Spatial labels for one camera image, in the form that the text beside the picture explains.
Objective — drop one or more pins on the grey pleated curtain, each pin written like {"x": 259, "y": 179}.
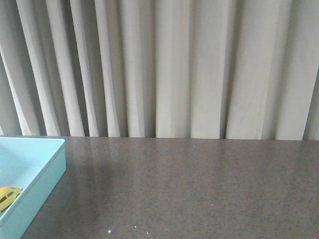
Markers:
{"x": 219, "y": 69}

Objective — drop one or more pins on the yellow toy beetle car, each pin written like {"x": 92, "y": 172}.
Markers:
{"x": 8, "y": 194}

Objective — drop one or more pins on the light blue storage box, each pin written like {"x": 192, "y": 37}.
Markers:
{"x": 35, "y": 165}

